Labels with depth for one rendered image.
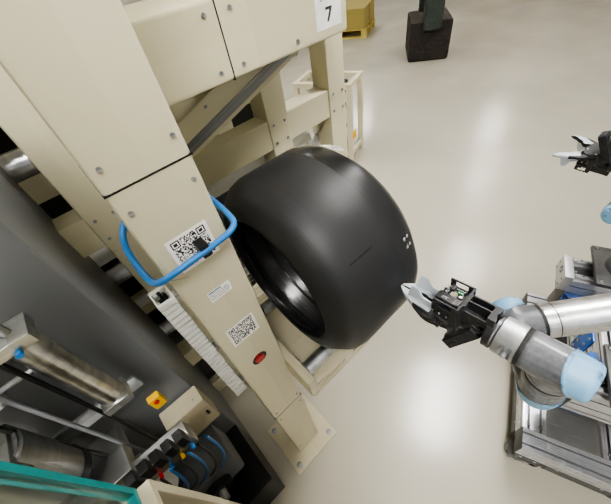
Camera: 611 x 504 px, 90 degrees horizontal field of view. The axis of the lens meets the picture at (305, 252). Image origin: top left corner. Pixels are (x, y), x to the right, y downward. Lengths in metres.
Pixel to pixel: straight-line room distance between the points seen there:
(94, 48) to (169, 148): 0.13
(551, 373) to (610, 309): 0.24
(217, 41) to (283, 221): 0.39
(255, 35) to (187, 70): 0.18
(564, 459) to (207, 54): 1.90
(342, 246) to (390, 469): 1.41
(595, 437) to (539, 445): 0.24
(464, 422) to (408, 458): 0.35
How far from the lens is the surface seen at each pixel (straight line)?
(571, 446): 1.88
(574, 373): 0.67
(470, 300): 0.68
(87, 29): 0.44
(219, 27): 0.79
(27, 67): 0.43
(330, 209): 0.66
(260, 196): 0.71
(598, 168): 1.75
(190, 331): 0.69
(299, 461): 1.89
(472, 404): 2.03
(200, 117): 0.94
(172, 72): 0.75
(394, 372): 2.01
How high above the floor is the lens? 1.86
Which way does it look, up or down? 47 degrees down
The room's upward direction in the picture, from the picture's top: 12 degrees counter-clockwise
